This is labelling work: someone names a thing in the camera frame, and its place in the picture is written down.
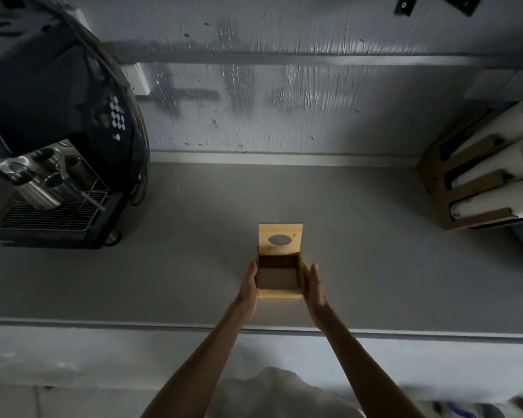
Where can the person's right hand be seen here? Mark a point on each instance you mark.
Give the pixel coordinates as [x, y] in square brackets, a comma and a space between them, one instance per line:
[314, 293]

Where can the person's left hand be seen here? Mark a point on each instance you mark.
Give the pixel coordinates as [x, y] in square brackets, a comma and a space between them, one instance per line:
[247, 291]

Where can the person's left fingers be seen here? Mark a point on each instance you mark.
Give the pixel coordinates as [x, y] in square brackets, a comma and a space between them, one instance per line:
[252, 274]

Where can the person's right fingers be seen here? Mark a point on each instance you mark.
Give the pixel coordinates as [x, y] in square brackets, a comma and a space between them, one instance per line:
[310, 278]

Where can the wooden box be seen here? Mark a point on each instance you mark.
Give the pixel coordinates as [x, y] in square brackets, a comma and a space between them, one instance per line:
[280, 265]

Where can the person's left forearm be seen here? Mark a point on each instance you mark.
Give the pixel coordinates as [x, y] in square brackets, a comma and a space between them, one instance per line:
[200, 361]

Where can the person's right forearm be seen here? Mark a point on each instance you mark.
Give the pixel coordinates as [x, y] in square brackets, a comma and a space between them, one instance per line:
[361, 365]

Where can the person's white shirt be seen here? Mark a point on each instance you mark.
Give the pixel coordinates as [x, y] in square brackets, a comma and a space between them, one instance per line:
[283, 396]

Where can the wooden cup dispenser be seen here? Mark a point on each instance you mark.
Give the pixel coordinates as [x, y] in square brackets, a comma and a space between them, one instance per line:
[466, 182]

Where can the stack of white paper cups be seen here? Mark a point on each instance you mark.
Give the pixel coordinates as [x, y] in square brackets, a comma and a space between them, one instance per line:
[497, 202]
[512, 121]
[505, 163]

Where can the metal milk jug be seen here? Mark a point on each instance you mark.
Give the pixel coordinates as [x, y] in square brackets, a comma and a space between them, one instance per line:
[35, 182]

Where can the black espresso machine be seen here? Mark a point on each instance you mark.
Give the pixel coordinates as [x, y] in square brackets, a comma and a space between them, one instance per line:
[52, 126]

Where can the white wall socket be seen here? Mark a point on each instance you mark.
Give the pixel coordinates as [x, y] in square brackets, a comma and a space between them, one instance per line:
[138, 79]

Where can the black wall bracket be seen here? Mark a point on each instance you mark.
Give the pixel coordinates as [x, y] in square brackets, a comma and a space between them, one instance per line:
[462, 2]
[405, 4]

